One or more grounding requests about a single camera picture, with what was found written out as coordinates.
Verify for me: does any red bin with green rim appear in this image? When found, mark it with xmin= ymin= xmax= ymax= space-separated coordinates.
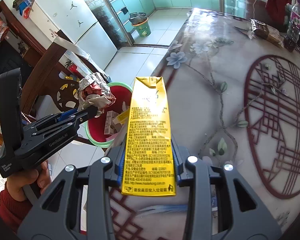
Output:
xmin=85 ymin=82 xmax=134 ymax=148

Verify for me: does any dark carved wooden chair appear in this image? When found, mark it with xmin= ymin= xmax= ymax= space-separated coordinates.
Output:
xmin=20 ymin=36 xmax=108 ymax=123

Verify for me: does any white refrigerator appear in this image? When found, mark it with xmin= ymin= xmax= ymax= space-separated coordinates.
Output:
xmin=27 ymin=0 xmax=118 ymax=72

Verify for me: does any dark snack package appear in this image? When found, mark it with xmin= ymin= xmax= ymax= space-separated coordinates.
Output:
xmin=249 ymin=19 xmax=284 ymax=48

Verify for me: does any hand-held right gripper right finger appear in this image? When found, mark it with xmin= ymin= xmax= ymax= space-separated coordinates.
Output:
xmin=171 ymin=140 xmax=283 ymax=240

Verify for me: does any green kitchen waste bin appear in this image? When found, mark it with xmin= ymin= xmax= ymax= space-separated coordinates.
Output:
xmin=129 ymin=12 xmax=152 ymax=38

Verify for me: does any white cloth strip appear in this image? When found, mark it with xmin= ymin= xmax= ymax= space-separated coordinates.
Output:
xmin=54 ymin=35 xmax=103 ymax=77

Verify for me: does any person's left forearm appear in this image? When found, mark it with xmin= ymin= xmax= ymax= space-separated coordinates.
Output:
xmin=0 ymin=185 xmax=34 ymax=234

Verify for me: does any foil wrapper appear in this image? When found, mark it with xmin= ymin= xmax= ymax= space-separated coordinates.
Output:
xmin=76 ymin=72 xmax=117 ymax=117

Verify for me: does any yellow drink carton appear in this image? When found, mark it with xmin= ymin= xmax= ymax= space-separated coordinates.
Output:
xmin=121 ymin=76 xmax=177 ymax=197

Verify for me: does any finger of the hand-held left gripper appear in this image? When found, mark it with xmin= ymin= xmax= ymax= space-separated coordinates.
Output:
xmin=55 ymin=109 xmax=78 ymax=121
xmin=72 ymin=105 xmax=99 ymax=127

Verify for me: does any purple label bottle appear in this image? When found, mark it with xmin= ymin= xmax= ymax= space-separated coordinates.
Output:
xmin=284 ymin=3 xmax=300 ymax=52

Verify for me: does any person's left hand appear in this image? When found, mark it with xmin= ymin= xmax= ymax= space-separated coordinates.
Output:
xmin=5 ymin=160 xmax=50 ymax=203

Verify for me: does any blue and red box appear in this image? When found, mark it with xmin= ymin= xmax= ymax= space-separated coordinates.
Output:
xmin=19 ymin=1 xmax=34 ymax=19

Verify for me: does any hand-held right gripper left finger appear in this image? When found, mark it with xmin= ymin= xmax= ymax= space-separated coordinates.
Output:
xmin=17 ymin=144 xmax=127 ymax=240

